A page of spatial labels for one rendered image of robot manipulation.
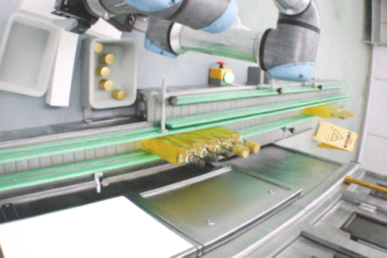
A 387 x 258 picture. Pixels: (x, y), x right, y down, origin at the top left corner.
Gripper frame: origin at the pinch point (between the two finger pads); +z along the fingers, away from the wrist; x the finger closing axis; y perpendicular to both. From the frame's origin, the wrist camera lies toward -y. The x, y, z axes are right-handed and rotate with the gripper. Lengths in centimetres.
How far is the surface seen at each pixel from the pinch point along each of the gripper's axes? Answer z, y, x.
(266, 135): 22, -115, 18
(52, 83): 28.7, -8.4, 16.8
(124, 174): 30, -43, 44
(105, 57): 28.1, -24.1, 5.0
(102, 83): 29.7, -26.2, 13.5
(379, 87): 83, -623, -120
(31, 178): 15.1, -3.0, 42.5
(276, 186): -14, -74, 33
